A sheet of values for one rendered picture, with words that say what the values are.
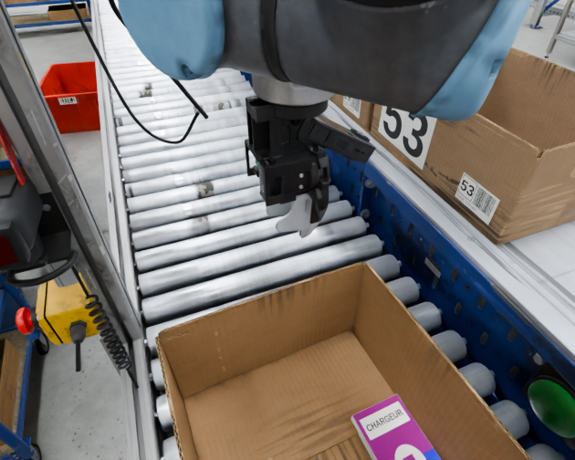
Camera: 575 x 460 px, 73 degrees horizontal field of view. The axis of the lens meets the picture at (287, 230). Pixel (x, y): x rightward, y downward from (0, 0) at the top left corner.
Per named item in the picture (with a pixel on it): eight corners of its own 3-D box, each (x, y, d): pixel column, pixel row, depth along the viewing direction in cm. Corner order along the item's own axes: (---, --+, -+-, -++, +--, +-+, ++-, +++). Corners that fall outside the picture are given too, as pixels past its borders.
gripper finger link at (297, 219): (271, 245, 55) (269, 191, 49) (309, 234, 57) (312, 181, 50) (279, 259, 53) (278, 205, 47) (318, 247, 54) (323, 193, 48)
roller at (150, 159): (120, 177, 110) (115, 159, 108) (291, 143, 124) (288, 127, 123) (119, 178, 105) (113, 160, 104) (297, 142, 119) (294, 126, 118)
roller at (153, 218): (120, 213, 87) (123, 232, 86) (329, 166, 102) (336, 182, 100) (124, 223, 92) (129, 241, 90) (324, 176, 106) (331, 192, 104)
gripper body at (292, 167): (246, 178, 51) (239, 87, 43) (307, 164, 53) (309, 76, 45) (267, 213, 46) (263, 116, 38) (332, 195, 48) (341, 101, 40)
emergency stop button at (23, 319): (26, 319, 59) (13, 303, 56) (57, 311, 60) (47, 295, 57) (23, 341, 56) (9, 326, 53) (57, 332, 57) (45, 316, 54)
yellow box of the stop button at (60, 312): (47, 314, 61) (26, 284, 57) (104, 297, 64) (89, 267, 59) (40, 399, 51) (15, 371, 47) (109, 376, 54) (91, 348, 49)
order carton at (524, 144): (368, 134, 89) (380, 57, 78) (471, 113, 97) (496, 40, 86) (495, 247, 62) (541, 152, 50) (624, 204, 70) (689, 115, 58)
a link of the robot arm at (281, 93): (317, 30, 43) (361, 57, 36) (314, 75, 46) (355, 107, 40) (238, 39, 40) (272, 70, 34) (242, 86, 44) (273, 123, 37)
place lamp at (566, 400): (517, 398, 54) (538, 372, 50) (524, 394, 55) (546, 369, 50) (559, 448, 50) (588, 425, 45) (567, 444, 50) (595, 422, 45)
